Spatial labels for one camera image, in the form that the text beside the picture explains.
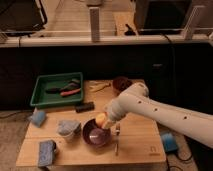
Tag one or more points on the blue cloth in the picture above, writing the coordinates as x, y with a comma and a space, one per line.
37, 118

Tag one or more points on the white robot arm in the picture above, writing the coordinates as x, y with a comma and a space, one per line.
135, 99

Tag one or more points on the silver fork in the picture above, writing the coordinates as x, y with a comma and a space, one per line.
117, 139

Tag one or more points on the blue foot pedal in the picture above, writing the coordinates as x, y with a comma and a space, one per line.
169, 143

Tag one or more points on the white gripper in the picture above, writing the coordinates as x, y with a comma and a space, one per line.
115, 112

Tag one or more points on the green plastic tray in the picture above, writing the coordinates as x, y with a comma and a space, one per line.
41, 99

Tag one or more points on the white cup with cloth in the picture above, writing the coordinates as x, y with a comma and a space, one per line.
67, 129

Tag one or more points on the black rectangular block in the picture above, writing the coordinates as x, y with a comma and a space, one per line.
84, 107

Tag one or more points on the white vertical post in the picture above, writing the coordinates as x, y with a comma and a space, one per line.
94, 24

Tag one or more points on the blue sponge on holder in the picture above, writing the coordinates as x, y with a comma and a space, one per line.
46, 153

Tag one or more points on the black monitor right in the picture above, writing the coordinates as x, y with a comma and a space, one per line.
153, 17

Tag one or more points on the dark purple bowl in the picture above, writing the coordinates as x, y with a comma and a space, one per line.
95, 136

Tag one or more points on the black green tool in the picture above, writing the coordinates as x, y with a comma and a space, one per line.
73, 84

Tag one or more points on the white horizontal rail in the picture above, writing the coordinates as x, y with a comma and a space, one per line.
81, 41

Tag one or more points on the black monitor left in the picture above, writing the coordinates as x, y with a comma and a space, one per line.
22, 17

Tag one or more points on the small dark red bowl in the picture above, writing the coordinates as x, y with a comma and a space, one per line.
121, 83

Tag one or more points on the red handled tool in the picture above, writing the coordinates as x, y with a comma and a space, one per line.
71, 92

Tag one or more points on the red yellow apple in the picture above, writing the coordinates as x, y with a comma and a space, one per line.
100, 119

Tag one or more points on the black monitor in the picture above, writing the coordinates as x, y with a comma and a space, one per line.
153, 17
22, 17

